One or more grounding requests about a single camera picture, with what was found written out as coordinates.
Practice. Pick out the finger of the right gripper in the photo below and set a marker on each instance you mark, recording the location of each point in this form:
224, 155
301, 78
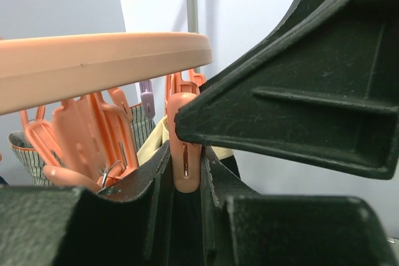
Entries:
320, 89

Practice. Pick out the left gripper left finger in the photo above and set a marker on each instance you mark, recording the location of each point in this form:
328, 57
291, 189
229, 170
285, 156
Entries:
127, 223

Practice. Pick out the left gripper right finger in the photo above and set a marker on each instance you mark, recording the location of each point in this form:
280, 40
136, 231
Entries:
243, 227

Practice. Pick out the black underwear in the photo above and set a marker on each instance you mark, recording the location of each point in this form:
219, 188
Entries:
200, 228

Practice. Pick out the pink round clip hanger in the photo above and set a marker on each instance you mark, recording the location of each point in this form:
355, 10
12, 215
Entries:
43, 70

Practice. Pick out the grey striped hanging underwear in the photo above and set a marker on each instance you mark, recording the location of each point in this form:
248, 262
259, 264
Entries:
141, 127

